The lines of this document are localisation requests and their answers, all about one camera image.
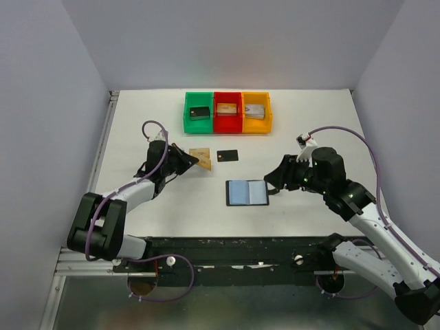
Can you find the gold credit card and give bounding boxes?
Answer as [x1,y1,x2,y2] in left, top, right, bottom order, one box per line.
[189,148,210,159]
[197,157,212,171]

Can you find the black VIP credit card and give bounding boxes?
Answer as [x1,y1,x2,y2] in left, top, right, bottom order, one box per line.
[217,149,239,162]

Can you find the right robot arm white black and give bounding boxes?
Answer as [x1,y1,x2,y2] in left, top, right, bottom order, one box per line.
[264,147,439,325]

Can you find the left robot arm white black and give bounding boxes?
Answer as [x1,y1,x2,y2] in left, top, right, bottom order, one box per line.
[67,140,199,261]

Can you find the black card in green bin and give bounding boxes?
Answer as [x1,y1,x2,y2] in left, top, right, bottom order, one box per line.
[189,106,211,121]

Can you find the gold card in red bin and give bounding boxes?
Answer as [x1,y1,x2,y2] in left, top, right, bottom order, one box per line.
[217,103,237,116]

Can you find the silver cards in yellow bin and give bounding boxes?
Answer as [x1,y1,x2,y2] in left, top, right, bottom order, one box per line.
[245,104,265,120]

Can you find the red plastic bin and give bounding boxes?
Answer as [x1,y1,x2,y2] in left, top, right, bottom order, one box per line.
[213,91,243,134]

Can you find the yellow plastic bin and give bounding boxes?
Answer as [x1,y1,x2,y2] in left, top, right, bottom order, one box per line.
[242,91,272,134]

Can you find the green plastic bin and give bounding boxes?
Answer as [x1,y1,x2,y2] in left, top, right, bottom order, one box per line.
[183,91,214,134]

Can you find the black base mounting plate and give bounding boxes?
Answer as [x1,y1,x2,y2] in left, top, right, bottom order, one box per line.
[70,236,402,288]

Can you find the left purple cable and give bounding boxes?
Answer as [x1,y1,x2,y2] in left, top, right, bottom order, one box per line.
[85,120,195,303]

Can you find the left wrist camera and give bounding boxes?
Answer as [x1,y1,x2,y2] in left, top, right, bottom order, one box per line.
[150,130,168,142]

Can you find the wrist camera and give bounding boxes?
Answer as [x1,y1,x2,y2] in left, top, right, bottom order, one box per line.
[150,130,168,142]
[296,133,318,162]

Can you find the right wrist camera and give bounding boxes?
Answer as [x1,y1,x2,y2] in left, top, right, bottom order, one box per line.
[296,133,318,162]

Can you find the aluminium rail left side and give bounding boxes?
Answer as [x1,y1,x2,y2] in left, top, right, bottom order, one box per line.
[85,91,120,193]

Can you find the aluminium rail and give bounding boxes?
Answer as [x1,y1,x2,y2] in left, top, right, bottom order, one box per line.
[54,249,419,276]
[85,91,120,193]

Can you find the aluminium rail front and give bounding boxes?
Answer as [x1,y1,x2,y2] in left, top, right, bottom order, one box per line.
[54,249,419,276]

